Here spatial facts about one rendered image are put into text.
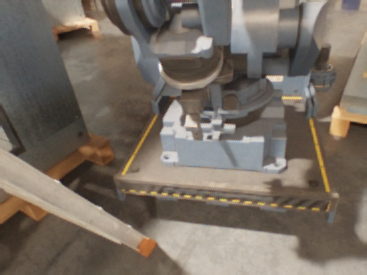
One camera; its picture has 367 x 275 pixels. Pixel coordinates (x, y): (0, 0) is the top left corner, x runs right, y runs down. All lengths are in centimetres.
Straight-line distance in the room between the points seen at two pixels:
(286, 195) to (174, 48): 79
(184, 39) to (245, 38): 37
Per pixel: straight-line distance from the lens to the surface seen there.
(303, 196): 118
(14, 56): 162
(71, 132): 187
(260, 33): 88
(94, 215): 109
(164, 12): 55
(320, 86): 216
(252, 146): 117
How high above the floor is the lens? 119
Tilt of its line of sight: 35 degrees down
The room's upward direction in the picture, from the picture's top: 7 degrees counter-clockwise
